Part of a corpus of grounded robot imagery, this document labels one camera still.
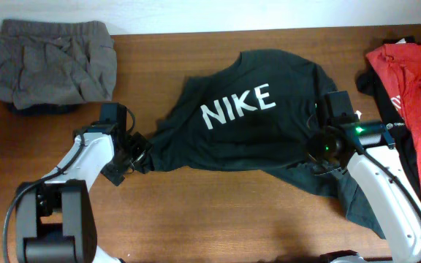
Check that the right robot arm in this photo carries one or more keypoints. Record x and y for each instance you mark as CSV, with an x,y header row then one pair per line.
x,y
367,152

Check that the black logo t-shirt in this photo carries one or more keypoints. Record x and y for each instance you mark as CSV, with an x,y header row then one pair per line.
x,y
369,83

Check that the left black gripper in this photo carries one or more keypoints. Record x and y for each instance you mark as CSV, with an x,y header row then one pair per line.
x,y
140,145

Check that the folded dark navy garment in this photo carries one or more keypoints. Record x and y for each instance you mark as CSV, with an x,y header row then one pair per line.
x,y
43,109

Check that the black Nike t-shirt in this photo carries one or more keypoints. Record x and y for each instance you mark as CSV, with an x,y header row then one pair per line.
x,y
257,114

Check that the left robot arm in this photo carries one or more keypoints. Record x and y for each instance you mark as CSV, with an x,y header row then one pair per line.
x,y
54,220

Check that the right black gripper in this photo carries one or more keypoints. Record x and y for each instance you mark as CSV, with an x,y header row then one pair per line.
x,y
314,139

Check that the folded grey shorts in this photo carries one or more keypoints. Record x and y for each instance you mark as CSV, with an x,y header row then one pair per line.
x,y
59,64

